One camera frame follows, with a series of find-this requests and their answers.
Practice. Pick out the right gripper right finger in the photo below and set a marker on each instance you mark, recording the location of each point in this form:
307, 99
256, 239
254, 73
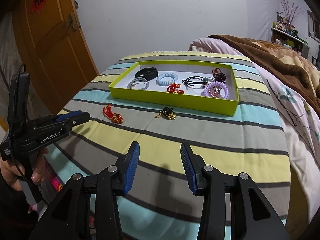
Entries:
193, 165

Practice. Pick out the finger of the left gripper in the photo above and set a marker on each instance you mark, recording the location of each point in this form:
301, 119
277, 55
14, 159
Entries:
73, 119

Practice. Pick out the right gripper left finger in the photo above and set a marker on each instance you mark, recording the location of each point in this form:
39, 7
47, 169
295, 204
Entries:
127, 166

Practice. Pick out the black cord bracelet green bead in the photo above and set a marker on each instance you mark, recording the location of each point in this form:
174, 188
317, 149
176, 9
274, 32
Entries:
195, 82

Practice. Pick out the person's left hand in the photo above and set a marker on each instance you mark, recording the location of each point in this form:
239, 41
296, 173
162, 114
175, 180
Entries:
11, 171

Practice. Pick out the striped bed sheet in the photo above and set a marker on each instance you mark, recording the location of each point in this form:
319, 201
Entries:
160, 204

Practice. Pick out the green shallow box tray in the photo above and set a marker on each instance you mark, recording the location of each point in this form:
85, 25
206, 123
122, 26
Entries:
174, 71

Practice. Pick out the black fitness band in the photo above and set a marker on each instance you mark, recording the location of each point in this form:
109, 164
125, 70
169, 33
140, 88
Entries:
147, 73

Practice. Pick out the orange wooden door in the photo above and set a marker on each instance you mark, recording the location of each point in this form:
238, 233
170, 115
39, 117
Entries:
52, 45

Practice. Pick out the pink floral quilt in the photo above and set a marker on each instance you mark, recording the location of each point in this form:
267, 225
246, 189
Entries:
301, 128

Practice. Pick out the brown plush blanket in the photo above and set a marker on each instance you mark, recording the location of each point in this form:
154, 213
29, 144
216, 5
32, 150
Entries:
285, 64

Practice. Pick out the cluttered shelf unit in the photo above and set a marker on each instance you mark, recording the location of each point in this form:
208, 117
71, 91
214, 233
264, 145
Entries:
283, 33

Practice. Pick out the purple flower branches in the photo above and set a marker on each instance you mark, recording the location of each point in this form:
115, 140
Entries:
289, 12

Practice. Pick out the barred window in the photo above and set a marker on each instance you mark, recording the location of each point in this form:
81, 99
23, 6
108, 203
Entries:
313, 26

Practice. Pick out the silver wire bangle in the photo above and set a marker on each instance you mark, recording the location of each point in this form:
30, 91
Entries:
138, 83

